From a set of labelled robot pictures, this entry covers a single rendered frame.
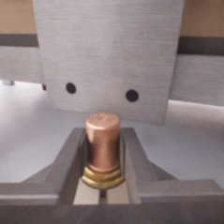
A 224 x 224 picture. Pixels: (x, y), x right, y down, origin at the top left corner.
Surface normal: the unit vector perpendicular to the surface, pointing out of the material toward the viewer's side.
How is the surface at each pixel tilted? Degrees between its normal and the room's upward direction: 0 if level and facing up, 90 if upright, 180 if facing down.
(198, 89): 90
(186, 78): 90
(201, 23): 90
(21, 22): 90
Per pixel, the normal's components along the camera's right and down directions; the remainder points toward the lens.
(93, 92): -0.32, 0.42
